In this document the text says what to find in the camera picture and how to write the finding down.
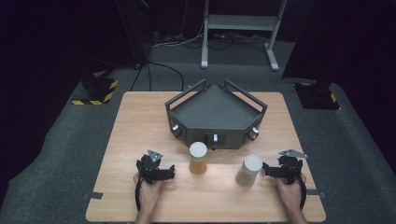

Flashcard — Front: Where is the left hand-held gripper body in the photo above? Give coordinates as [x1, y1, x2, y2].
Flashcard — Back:
[135, 149, 164, 185]

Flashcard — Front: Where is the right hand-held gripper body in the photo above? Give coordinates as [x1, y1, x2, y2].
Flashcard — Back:
[276, 148, 308, 185]

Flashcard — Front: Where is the beige jar with white lid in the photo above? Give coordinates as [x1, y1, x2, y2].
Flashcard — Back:
[234, 154, 264, 188]

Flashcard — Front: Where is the orange jar with white lid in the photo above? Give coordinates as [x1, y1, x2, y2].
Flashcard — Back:
[188, 141, 208, 175]

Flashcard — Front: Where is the dark grey railed tray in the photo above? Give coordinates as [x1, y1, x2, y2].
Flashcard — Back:
[164, 77, 269, 150]

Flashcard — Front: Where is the person's left hand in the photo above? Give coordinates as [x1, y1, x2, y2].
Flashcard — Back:
[133, 172, 164, 216]

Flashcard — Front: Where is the person's right hand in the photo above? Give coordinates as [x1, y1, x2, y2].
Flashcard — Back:
[276, 174, 308, 216]

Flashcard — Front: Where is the grey tape strip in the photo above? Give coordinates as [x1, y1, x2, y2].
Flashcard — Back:
[305, 188, 327, 200]
[82, 190, 104, 201]

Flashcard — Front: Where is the black yellow striped base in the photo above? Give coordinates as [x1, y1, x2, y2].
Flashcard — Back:
[70, 73, 120, 106]
[293, 81, 341, 111]

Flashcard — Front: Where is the grey metal stand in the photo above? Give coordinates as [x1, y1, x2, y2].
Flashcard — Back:
[200, 0, 288, 72]

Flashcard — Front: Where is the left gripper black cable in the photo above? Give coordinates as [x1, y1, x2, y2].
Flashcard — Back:
[134, 174, 148, 213]

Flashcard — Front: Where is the black floor cable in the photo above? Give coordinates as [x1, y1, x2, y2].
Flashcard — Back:
[130, 60, 185, 92]

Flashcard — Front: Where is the white floor cable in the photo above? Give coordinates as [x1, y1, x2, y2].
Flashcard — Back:
[151, 18, 205, 49]

